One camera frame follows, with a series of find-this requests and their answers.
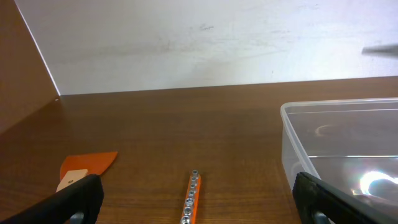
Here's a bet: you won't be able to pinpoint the orange scraper wooden handle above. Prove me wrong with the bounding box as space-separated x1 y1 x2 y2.
56 151 118 192

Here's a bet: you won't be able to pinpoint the orange socket bit rail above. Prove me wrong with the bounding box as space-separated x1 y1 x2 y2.
180 170 201 224

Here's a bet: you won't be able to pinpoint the orange-black long nose pliers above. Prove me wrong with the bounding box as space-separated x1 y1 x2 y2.
361 44 398 58

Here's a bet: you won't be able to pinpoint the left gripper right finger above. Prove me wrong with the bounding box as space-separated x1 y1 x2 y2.
292 172 397 224

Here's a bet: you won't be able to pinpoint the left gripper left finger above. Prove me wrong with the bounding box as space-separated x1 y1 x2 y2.
2 174 104 224

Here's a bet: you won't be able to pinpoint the clear plastic container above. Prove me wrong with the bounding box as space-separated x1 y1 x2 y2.
280 98 397 218

